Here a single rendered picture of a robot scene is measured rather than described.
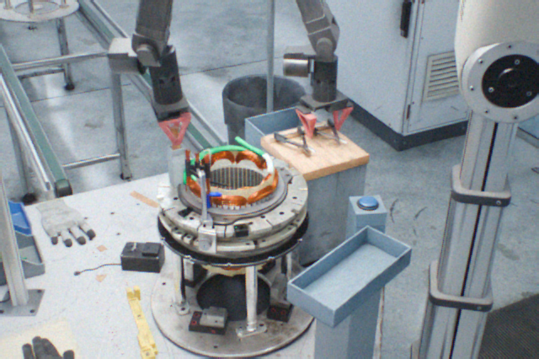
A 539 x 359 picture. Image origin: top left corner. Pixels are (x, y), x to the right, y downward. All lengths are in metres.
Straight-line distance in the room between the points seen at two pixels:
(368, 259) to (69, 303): 0.72
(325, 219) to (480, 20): 0.73
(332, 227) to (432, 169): 2.08
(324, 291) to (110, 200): 0.90
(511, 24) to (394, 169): 2.62
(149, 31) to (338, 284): 0.58
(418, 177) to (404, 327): 1.13
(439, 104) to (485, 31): 2.76
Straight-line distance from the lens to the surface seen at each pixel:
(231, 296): 1.70
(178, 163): 1.48
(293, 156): 1.67
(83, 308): 1.71
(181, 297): 1.62
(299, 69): 1.66
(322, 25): 1.59
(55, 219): 1.98
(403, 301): 2.92
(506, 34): 1.20
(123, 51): 1.37
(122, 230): 1.94
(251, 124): 1.82
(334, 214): 1.74
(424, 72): 3.78
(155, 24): 1.26
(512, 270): 3.20
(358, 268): 1.40
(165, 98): 1.39
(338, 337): 1.40
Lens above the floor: 1.90
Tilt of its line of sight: 32 degrees down
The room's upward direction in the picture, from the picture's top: 1 degrees clockwise
